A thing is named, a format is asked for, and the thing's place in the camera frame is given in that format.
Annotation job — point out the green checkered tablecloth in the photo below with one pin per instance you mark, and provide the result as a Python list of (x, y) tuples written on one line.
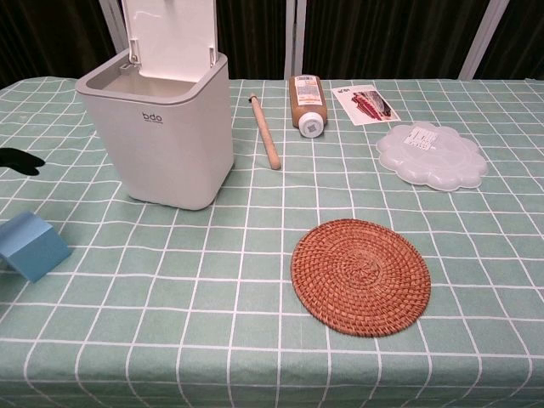
[(272, 297)]

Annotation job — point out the blue block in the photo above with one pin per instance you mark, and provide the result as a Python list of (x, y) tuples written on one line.
[(32, 246)]

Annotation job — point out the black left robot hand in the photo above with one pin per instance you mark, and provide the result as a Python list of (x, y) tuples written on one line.
[(21, 161)]

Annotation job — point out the round woven rattan coaster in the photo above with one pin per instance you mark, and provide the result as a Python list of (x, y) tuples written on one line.
[(361, 278)]

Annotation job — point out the white plastic trash bin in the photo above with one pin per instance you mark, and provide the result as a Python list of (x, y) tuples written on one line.
[(161, 127)]

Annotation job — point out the dark curtain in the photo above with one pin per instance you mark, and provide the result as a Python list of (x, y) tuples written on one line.
[(382, 34)]

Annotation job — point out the white frame post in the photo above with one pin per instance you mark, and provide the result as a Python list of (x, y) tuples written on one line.
[(478, 40), (294, 38)]

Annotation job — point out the printed paper card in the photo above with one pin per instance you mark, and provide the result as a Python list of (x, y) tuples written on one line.
[(365, 104)]

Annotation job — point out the white flower-shaped plastic plate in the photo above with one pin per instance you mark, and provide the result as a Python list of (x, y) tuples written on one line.
[(433, 155)]

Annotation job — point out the wooden stick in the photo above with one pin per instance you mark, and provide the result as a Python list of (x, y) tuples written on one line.
[(264, 132)]

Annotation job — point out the brown bottle with white cap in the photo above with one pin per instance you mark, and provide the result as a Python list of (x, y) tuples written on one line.
[(305, 106)]

